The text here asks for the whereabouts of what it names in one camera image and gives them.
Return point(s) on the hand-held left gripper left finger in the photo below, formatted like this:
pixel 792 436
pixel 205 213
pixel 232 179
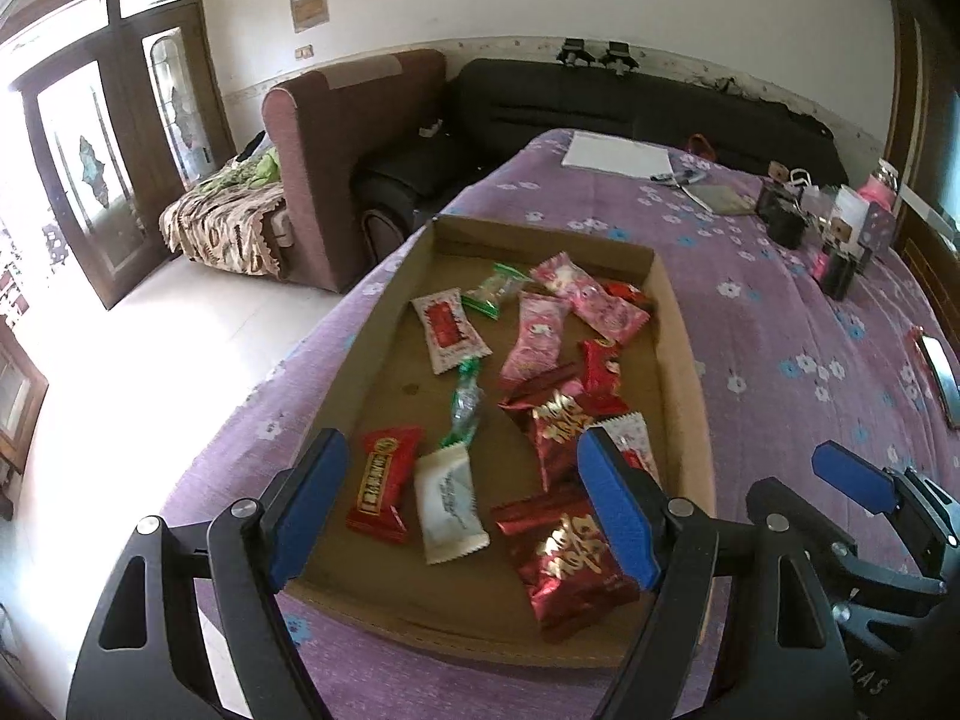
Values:
pixel 311 502

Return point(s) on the black sofa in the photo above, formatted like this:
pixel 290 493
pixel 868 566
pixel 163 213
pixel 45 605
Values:
pixel 600 101

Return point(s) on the pink bottle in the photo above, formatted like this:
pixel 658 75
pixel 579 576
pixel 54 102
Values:
pixel 881 187

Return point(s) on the plain white snack packet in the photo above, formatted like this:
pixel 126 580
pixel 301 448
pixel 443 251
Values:
pixel 450 502

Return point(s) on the green twisted candy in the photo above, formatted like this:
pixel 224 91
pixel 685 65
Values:
pixel 465 405

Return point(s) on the shallow cardboard box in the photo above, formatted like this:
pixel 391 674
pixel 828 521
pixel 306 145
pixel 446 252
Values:
pixel 390 390

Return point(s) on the patterned beige blanket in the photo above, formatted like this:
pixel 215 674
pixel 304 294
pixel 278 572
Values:
pixel 217 225

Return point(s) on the dark pen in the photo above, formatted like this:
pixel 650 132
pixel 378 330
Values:
pixel 694 177

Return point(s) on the white pen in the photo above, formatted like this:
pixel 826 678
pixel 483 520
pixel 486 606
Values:
pixel 696 197

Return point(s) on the small red candy packet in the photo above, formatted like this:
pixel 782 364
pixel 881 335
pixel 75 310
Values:
pixel 630 292

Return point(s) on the small white object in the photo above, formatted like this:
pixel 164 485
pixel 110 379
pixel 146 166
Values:
pixel 430 130

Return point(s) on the wooden framed panel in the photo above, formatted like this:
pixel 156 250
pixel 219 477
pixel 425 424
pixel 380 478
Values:
pixel 22 397

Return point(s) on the white paper sheet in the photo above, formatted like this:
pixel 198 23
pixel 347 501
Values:
pixel 615 154

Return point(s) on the bright red snack packet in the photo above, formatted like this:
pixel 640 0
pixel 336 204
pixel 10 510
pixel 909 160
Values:
pixel 600 371

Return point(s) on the tan wall plaque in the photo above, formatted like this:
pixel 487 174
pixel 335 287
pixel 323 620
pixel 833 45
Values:
pixel 309 9

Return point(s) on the smartphone in red case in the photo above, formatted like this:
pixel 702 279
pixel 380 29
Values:
pixel 941 379

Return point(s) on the pink snack packet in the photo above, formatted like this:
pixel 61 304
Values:
pixel 611 315
pixel 536 337
pixel 559 274

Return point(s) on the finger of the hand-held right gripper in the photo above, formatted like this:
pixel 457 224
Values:
pixel 855 476
pixel 877 581

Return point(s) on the black marker pen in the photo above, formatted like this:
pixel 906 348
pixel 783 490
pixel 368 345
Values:
pixel 667 178

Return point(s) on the dark red foil packet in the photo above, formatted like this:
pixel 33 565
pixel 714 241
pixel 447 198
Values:
pixel 536 386
pixel 559 431
pixel 562 562

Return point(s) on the green snack packet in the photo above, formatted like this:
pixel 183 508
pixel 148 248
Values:
pixel 495 291

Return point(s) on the large white red-label packet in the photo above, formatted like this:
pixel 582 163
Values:
pixel 448 330

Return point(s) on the red gold-label snack packet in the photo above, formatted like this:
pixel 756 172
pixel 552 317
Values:
pixel 382 484

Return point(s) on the green cloth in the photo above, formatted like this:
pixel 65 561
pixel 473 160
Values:
pixel 259 165

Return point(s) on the brown armchair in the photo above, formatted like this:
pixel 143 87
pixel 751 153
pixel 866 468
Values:
pixel 322 165

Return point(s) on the olive notebook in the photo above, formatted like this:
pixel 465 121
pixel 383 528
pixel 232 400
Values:
pixel 724 200

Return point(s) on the wooden glass door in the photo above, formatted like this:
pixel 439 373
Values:
pixel 112 165

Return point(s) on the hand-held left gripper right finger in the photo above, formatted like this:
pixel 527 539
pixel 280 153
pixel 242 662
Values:
pixel 619 510

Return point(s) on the black clamp device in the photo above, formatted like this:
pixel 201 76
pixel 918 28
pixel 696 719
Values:
pixel 619 58
pixel 575 54

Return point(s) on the wooden door frame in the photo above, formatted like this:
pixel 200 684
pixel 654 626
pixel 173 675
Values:
pixel 907 90

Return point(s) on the white cup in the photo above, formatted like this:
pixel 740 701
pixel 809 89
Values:
pixel 847 208

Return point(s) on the black holder with pink item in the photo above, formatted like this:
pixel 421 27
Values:
pixel 836 274

